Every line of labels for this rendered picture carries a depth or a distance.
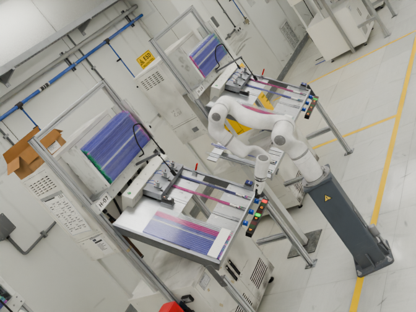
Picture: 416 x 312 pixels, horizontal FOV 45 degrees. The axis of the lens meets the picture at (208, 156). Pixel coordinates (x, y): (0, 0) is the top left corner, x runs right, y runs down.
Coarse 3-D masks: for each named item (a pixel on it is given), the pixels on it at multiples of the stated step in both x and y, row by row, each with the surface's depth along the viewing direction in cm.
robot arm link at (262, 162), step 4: (260, 156) 312; (264, 156) 312; (256, 160) 311; (260, 160) 309; (264, 160) 309; (268, 160) 310; (256, 164) 312; (260, 164) 310; (264, 164) 309; (268, 164) 311; (256, 168) 314; (260, 168) 312; (264, 168) 312; (268, 168) 315; (256, 172) 315; (260, 172) 314; (264, 172) 314; (256, 176) 317; (260, 176) 316; (264, 176) 316
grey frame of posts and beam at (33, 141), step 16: (112, 96) 346; (32, 144) 291; (48, 160) 292; (64, 176) 296; (128, 176) 327; (112, 192) 314; (96, 208) 302; (272, 208) 350; (304, 256) 361; (144, 272) 319; (160, 288) 322; (240, 304) 299
